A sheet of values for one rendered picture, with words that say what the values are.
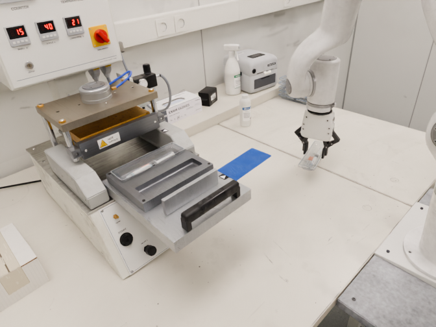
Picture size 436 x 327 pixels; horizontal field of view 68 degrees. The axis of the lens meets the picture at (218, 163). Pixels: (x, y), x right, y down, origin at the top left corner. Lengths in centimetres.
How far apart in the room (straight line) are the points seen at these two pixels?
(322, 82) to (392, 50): 203
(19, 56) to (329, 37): 80
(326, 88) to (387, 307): 59
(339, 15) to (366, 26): 215
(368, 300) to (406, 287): 10
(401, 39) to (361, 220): 213
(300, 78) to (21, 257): 85
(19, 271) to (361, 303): 78
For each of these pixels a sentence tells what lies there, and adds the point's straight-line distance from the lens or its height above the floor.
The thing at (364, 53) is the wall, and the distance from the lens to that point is 311.
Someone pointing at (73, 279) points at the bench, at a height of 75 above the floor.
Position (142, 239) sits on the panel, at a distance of 88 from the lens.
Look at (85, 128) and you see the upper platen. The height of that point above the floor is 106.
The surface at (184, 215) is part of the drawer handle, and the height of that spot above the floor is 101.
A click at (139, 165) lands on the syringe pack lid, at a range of 80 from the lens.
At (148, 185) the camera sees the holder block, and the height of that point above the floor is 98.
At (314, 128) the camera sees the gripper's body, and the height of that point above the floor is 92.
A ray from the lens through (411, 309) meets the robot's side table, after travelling 87.
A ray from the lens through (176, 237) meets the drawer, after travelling 64.
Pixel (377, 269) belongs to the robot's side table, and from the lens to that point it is 91.
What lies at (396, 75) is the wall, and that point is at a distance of 304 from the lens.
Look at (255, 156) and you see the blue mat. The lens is 126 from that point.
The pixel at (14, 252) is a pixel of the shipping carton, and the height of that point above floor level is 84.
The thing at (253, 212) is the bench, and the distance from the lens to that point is 100.
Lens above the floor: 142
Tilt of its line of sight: 33 degrees down
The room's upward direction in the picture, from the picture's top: 4 degrees counter-clockwise
